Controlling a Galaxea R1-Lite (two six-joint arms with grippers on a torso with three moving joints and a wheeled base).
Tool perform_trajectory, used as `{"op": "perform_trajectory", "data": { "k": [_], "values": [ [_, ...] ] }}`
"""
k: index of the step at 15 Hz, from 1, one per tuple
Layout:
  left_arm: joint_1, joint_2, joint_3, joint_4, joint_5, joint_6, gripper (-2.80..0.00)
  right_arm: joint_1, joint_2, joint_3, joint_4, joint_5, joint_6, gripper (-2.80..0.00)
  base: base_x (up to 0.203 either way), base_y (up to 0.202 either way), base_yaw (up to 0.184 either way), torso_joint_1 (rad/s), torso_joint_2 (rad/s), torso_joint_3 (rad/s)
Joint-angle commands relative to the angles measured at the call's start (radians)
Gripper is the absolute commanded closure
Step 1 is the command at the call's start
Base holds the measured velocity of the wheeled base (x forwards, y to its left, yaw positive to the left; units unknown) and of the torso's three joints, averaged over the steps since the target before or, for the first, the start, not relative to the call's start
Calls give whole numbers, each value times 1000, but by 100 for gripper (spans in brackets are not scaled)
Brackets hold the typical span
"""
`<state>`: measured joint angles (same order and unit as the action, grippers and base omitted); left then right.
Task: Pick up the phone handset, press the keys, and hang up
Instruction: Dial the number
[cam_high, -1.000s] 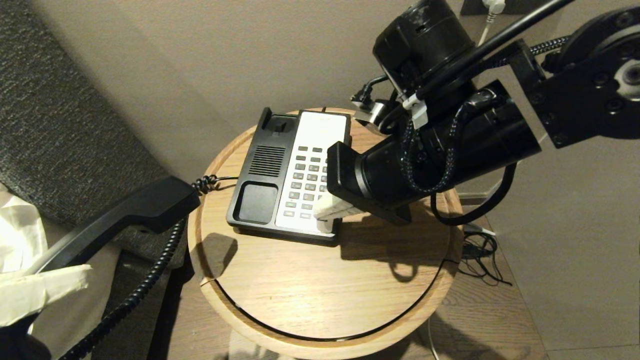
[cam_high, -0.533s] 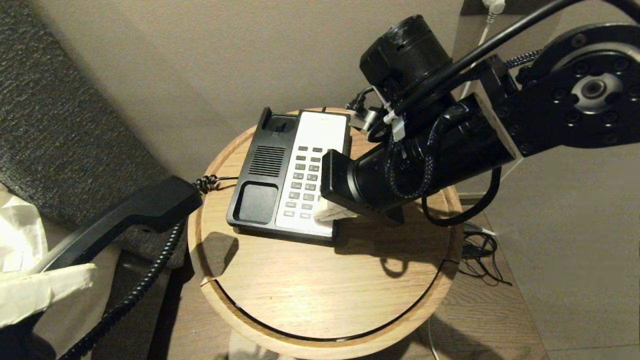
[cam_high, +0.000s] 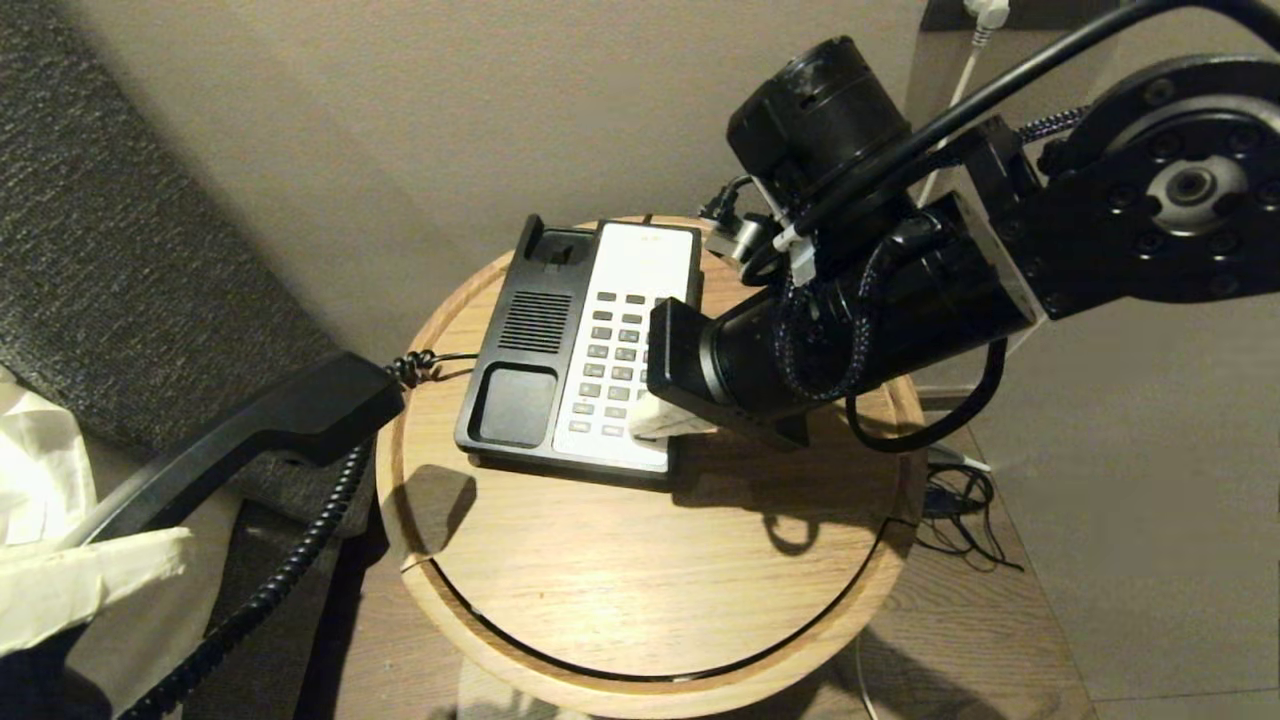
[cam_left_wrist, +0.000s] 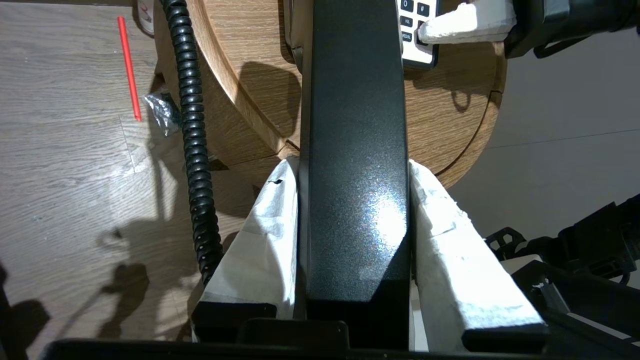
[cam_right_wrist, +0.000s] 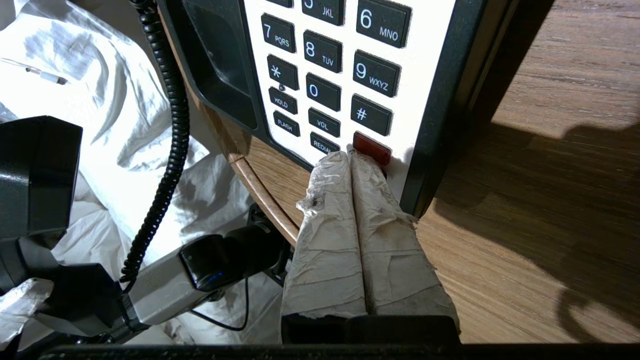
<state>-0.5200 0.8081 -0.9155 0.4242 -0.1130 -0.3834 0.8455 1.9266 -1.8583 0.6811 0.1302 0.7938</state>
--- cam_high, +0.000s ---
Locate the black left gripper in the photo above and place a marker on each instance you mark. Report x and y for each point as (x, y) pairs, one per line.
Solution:
(45, 690)

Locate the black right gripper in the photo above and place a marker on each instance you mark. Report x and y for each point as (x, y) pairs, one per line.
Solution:
(760, 360)

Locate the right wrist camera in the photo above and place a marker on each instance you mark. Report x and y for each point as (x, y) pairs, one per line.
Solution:
(738, 240)

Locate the transparent umbrella white tip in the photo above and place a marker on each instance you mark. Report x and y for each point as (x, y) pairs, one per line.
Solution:
(965, 462)

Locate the black telephone handset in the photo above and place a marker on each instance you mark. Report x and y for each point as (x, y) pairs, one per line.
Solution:
(300, 410)

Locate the black white keypad phone base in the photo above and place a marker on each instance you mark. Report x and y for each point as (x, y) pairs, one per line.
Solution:
(620, 270)

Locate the round wooden side table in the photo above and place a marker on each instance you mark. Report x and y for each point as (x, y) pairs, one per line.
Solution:
(650, 570)

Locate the white wall plug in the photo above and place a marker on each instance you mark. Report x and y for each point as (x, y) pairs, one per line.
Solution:
(988, 12)

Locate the black wall socket panel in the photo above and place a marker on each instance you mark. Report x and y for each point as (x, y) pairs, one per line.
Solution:
(940, 14)

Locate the dark grey fabric headboard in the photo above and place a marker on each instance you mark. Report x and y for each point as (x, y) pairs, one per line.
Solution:
(150, 250)

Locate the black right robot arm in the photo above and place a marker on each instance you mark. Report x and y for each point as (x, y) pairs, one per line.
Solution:
(1150, 240)

